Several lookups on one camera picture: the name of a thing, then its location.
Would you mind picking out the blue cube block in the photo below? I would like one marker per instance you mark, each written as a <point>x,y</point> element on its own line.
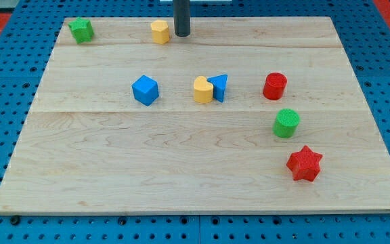
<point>145,90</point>

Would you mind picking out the yellow heart block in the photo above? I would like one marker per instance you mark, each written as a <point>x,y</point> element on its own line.
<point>203,90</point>

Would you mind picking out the blue triangle block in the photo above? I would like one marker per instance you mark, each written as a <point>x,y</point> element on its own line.
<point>219,86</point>

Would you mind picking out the light wooden board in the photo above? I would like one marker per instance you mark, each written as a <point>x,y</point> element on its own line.
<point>89,148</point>

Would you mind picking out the red cylinder block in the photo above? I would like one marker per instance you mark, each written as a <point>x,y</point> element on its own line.
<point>275,84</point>

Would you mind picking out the green cylinder block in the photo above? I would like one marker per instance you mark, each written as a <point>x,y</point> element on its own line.
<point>286,123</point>

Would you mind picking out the yellow hexagon block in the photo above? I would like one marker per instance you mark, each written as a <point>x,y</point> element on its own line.
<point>160,31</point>

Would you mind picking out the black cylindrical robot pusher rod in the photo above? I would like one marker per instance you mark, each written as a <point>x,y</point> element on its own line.
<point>181,16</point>

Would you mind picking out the red star block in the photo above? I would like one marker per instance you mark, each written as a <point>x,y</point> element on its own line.
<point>304,164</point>

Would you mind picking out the green star block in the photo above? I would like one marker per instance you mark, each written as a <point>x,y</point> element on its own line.
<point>81,30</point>

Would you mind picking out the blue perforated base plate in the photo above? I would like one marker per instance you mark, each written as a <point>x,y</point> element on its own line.
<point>25,46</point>

